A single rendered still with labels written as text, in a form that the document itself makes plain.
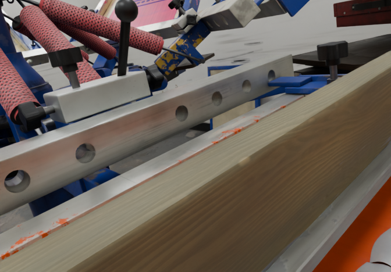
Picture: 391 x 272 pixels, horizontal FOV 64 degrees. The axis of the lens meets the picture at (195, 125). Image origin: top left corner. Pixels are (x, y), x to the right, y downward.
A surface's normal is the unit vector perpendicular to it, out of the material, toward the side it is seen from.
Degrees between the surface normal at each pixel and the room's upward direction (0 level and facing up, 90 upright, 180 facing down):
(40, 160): 90
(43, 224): 0
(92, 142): 90
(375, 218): 0
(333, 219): 0
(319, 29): 90
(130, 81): 90
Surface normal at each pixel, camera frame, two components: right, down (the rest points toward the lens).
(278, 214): 0.66, 0.10
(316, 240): -0.19, -0.94
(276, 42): -0.73, 0.33
